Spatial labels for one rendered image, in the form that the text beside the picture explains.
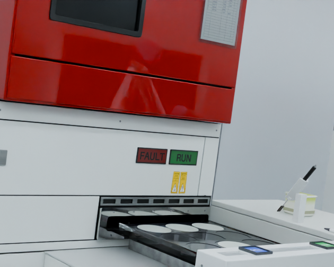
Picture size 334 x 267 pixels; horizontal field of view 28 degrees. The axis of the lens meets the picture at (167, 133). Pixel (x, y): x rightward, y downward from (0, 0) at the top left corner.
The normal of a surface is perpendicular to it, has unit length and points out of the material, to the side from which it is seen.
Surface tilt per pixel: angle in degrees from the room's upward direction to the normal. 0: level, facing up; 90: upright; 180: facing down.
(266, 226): 90
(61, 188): 90
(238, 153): 90
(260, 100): 90
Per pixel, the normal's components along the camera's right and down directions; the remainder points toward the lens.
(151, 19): 0.63, 0.12
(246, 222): -0.76, -0.07
